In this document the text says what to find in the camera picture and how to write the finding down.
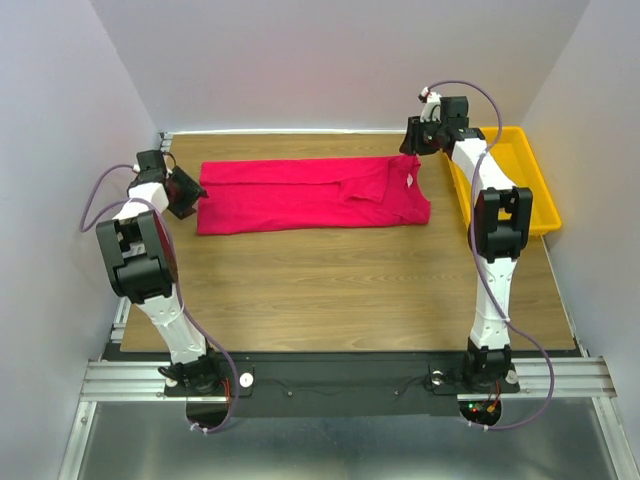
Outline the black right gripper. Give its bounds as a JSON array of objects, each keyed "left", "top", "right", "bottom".
[{"left": 397, "top": 114, "right": 446, "bottom": 156}]

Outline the pink red t shirt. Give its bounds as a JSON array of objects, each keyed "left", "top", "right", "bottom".
[{"left": 197, "top": 155, "right": 431, "bottom": 235}]

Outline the yellow plastic tray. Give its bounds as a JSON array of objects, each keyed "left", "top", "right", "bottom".
[{"left": 448, "top": 126, "right": 562, "bottom": 236}]

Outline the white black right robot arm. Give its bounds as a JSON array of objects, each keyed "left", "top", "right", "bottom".
[{"left": 400, "top": 90, "right": 533, "bottom": 390}]

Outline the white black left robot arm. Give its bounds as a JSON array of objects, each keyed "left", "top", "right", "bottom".
[{"left": 95, "top": 150, "right": 223, "bottom": 395}]

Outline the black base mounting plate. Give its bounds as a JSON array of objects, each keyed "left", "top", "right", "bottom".
[{"left": 158, "top": 352, "right": 519, "bottom": 418}]

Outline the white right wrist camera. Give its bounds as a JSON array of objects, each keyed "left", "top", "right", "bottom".
[{"left": 418, "top": 87, "right": 441, "bottom": 123}]

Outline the aluminium frame rail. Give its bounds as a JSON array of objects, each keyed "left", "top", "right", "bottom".
[{"left": 80, "top": 358, "right": 616, "bottom": 403}]

